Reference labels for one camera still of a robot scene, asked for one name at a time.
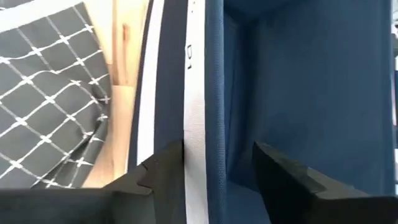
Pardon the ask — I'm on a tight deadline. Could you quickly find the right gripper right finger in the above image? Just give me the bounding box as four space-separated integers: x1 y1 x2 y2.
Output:
252 141 398 224

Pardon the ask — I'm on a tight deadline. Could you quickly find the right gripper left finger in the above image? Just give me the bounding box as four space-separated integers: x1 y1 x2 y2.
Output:
0 139 187 224

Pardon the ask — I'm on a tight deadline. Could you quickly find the navy white striped basket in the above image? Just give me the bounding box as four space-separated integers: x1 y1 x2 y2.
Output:
127 0 396 224

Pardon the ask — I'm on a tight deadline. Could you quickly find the grey checked towel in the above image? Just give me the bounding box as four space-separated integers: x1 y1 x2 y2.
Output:
0 0 112 190

